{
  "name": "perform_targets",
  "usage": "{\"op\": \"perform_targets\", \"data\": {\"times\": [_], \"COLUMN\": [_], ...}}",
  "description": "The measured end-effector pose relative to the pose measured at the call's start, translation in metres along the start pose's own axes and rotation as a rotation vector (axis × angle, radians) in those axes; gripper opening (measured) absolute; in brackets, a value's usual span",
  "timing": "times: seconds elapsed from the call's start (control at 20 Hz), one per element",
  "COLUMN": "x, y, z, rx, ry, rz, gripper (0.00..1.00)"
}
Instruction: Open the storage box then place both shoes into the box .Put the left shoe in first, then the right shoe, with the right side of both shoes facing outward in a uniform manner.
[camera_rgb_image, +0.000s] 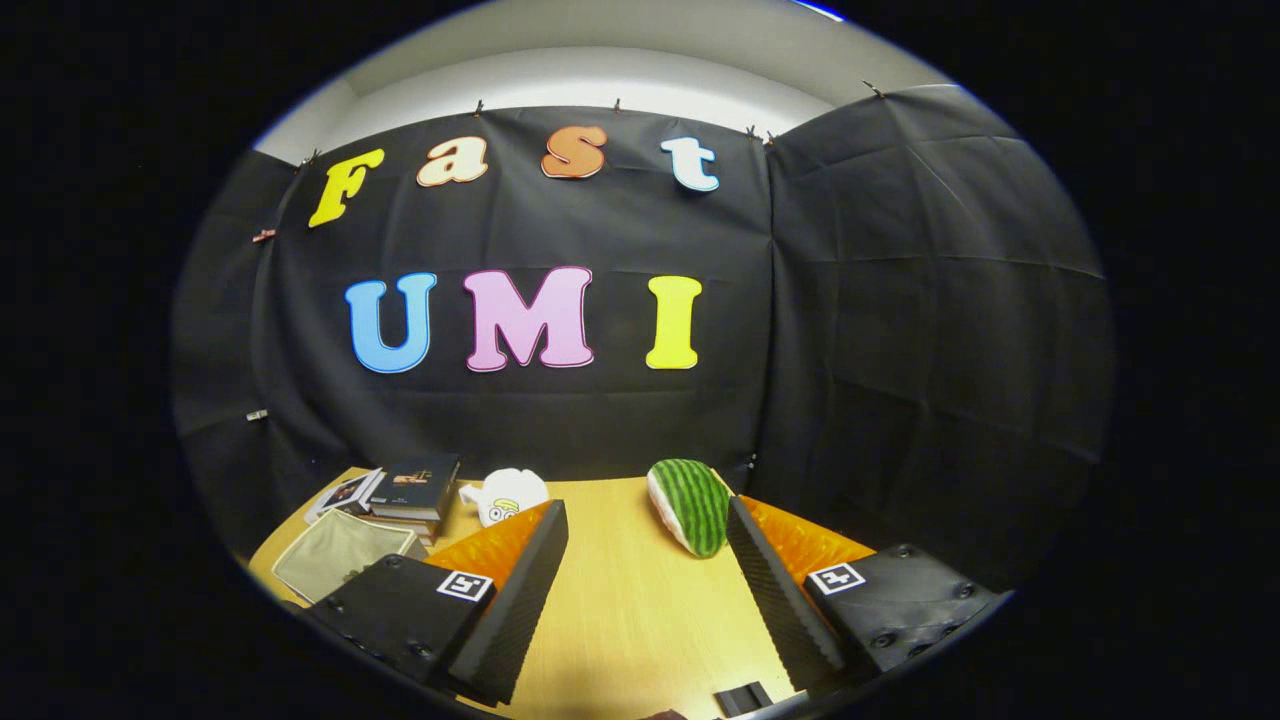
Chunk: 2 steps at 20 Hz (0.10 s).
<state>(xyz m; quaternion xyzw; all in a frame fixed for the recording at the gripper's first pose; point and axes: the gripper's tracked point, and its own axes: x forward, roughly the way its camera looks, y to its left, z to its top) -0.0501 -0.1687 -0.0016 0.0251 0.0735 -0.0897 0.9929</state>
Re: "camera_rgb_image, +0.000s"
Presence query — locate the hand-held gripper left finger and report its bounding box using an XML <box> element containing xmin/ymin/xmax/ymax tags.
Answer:
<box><xmin>308</xmin><ymin>499</ymin><xmax>569</xmax><ymax>707</ymax></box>

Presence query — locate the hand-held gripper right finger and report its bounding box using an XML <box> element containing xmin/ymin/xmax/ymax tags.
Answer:
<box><xmin>726</xmin><ymin>496</ymin><xmax>1003</xmax><ymax>698</ymax></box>

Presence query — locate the grey fabric storage box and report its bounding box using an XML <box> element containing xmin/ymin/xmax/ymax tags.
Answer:
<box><xmin>271</xmin><ymin>507</ymin><xmax>430</xmax><ymax>607</ymax></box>

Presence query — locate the white plush toy with face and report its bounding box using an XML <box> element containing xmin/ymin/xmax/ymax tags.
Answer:
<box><xmin>459</xmin><ymin>467</ymin><xmax>550</xmax><ymax>529</ymax></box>

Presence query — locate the small black block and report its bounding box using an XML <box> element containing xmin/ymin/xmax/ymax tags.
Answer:
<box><xmin>714</xmin><ymin>681</ymin><xmax>774</xmax><ymax>719</ymax></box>

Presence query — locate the watermelon slice plush toy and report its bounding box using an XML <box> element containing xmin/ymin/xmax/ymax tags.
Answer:
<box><xmin>645</xmin><ymin>458</ymin><xmax>735</xmax><ymax>559</ymax></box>

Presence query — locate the black book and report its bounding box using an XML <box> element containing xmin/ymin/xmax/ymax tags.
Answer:
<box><xmin>369</xmin><ymin>454</ymin><xmax>462</xmax><ymax>524</ymax></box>

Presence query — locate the white portrait book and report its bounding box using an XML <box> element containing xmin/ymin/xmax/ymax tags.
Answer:
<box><xmin>304</xmin><ymin>467</ymin><xmax>385</xmax><ymax>525</ymax></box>

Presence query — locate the black backdrop cloth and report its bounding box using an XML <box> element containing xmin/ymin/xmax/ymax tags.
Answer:
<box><xmin>171</xmin><ymin>84</ymin><xmax>1114</xmax><ymax>593</ymax></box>

